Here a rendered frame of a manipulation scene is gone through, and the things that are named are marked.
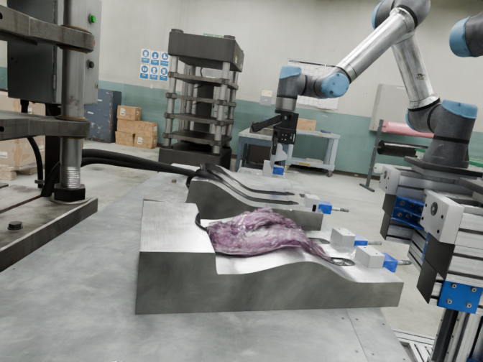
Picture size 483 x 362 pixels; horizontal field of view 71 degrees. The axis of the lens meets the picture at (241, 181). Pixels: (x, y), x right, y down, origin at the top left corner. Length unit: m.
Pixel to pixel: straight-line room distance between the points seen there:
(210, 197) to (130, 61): 7.36
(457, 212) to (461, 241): 0.07
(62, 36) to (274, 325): 0.89
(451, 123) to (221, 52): 3.89
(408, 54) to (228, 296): 1.13
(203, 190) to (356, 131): 6.82
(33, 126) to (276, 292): 0.77
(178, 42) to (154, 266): 4.65
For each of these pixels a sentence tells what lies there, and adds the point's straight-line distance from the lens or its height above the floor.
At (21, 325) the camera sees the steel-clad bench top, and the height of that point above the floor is 0.80.
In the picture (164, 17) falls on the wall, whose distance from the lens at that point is 8.09.
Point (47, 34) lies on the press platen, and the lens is 1.08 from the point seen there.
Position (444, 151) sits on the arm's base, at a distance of 1.41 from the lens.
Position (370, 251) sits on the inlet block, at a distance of 0.78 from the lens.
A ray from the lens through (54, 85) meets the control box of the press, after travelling 1.27.
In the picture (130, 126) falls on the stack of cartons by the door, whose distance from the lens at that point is 7.75.
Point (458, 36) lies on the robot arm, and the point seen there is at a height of 1.33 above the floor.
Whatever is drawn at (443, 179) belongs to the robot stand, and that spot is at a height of 0.99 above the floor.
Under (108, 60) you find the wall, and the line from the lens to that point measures 8.42.
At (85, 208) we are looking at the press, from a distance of 1.17.
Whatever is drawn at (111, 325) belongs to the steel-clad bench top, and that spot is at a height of 0.80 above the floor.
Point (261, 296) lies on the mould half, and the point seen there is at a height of 0.83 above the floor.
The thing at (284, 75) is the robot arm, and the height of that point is 1.27.
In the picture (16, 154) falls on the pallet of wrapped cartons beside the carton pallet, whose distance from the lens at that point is 4.60.
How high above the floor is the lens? 1.14
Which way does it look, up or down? 12 degrees down
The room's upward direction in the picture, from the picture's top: 8 degrees clockwise
